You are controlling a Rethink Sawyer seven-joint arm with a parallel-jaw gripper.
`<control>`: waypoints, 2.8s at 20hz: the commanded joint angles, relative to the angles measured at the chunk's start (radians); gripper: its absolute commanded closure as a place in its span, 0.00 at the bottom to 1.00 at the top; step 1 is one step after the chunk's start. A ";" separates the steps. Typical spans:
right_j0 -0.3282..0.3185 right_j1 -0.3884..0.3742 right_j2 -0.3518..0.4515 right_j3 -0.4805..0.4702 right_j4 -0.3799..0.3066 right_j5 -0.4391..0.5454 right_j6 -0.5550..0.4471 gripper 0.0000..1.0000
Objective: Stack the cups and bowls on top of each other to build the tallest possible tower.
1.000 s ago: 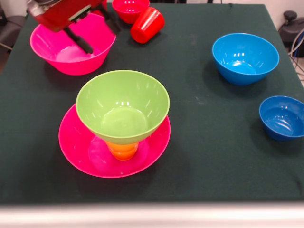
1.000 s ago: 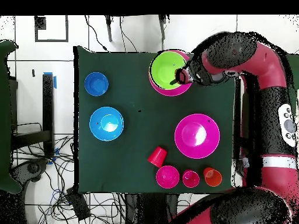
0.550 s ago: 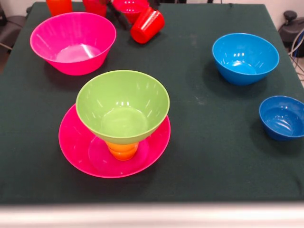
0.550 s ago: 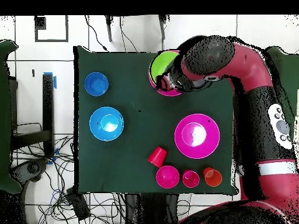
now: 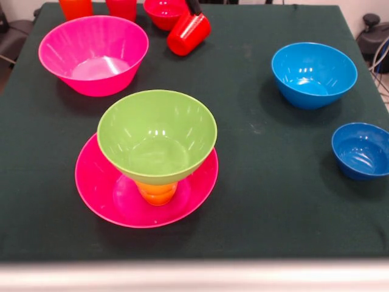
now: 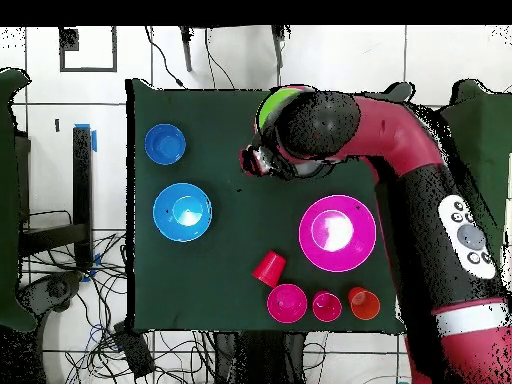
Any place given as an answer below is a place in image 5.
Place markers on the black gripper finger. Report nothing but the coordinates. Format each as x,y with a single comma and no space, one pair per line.
194,6

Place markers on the red cup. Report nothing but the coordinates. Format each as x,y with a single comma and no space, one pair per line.
121,9
188,33

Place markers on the large pink bowl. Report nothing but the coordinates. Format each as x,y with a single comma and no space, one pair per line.
91,45
97,188

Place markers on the orange cup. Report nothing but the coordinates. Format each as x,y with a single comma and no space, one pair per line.
76,9

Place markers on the green bowl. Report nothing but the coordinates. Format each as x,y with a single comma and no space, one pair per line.
158,121

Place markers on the yellow cup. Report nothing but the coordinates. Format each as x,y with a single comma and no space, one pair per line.
158,194

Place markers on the small pink bowl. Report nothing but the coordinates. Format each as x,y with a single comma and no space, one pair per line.
164,13

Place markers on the light blue bowl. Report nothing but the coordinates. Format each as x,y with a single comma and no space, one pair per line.
313,76

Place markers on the dark green table cloth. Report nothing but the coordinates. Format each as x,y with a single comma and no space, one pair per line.
273,213

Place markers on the small dark blue bowl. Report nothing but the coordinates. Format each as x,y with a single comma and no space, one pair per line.
361,152

